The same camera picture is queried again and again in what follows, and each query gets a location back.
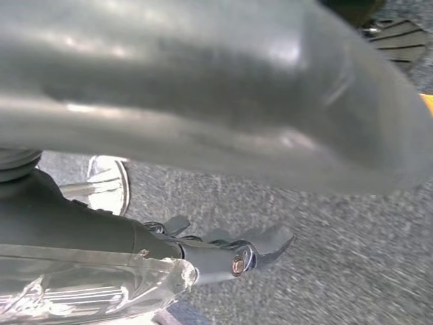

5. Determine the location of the chrome stanchion with round base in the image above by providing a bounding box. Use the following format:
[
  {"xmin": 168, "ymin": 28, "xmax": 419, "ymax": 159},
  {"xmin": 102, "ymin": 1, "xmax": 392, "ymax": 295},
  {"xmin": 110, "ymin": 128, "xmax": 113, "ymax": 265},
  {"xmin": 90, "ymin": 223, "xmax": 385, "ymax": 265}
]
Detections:
[{"xmin": 59, "ymin": 154, "xmax": 132, "ymax": 217}]

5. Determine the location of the black ribbed round disc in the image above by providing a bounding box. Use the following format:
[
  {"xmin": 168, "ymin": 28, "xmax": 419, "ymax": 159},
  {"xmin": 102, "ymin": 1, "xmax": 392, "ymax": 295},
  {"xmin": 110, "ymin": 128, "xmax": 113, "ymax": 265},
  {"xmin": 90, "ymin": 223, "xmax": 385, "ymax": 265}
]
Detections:
[{"xmin": 361, "ymin": 18, "xmax": 429, "ymax": 72}]

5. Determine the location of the yellow tape floor square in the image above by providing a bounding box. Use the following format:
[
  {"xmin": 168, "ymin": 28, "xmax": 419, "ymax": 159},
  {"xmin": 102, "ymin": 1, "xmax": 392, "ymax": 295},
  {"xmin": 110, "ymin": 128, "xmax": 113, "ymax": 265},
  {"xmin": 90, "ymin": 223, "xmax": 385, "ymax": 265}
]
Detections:
[{"xmin": 419, "ymin": 93, "xmax": 433, "ymax": 118}]

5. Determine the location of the clear plastic camera cover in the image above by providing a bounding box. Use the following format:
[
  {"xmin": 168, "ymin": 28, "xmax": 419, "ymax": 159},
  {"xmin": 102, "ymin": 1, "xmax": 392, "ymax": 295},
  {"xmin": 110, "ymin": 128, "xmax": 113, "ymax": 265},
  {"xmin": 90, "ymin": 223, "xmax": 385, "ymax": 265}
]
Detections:
[{"xmin": 0, "ymin": 244, "xmax": 198, "ymax": 325}]

